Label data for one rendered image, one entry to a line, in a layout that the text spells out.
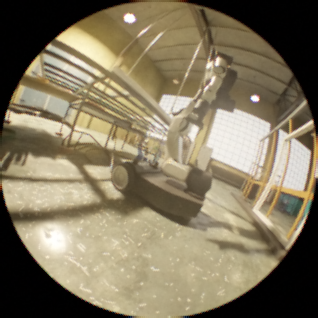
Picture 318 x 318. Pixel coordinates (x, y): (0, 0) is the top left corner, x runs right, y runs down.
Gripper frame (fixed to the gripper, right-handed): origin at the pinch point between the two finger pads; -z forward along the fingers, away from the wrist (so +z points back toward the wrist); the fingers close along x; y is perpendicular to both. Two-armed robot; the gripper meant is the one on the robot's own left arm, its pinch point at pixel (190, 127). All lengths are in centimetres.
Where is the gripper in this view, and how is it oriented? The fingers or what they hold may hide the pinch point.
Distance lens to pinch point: 62.7
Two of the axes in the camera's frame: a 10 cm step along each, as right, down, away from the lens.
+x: -8.3, -5.3, 1.7
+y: -2.1, 0.0, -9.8
